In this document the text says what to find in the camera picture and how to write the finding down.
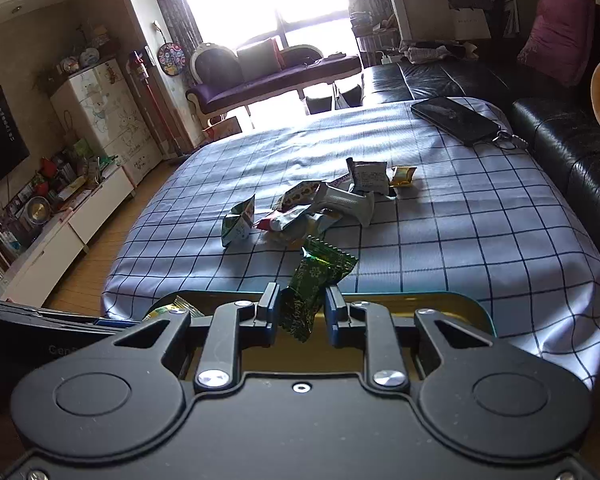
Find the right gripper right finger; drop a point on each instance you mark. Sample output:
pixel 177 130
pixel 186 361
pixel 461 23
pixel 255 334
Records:
pixel 337 318

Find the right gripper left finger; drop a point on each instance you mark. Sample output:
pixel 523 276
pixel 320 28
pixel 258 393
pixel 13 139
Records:
pixel 265 322

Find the green foil snack packet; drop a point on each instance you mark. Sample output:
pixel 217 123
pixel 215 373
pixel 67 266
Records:
pixel 321 265

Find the white hawthorn snack bar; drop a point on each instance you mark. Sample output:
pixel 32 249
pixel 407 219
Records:
pixel 360 207

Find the grey label snack packet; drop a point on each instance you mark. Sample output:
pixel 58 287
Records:
pixel 368 177

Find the gold brown biscuit packet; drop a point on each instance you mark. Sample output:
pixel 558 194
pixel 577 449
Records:
pixel 402 176

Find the white tv sideboard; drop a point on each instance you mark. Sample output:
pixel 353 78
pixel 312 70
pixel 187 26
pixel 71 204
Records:
pixel 33 276

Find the green white triangular packet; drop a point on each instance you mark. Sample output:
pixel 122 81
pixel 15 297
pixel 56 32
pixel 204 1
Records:
pixel 237 224

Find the red white snack bag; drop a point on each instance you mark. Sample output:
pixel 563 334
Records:
pixel 291 228

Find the brown patterned snack packet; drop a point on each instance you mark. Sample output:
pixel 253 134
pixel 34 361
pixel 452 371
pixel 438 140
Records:
pixel 301 194

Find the blue checked tablecloth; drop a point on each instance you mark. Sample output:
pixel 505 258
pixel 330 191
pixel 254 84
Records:
pixel 486 222

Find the tree print paper bag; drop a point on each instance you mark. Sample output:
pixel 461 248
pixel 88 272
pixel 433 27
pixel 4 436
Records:
pixel 222 129

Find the purple chaise lounge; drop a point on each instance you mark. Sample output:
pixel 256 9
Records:
pixel 219 86

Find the grey cushion on chaise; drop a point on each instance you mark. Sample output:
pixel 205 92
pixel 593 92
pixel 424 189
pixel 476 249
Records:
pixel 260 60

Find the white decorated cabinet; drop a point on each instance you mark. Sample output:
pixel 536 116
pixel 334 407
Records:
pixel 97 105

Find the round colourful dartboard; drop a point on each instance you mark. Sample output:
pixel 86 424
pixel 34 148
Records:
pixel 172 59

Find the red stick vacuum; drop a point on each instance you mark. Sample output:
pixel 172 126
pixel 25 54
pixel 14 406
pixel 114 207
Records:
pixel 141 71

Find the black leather sofa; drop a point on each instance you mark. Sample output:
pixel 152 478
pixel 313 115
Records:
pixel 557 122

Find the magenta pillow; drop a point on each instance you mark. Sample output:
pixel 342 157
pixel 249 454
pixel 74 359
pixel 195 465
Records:
pixel 560 40

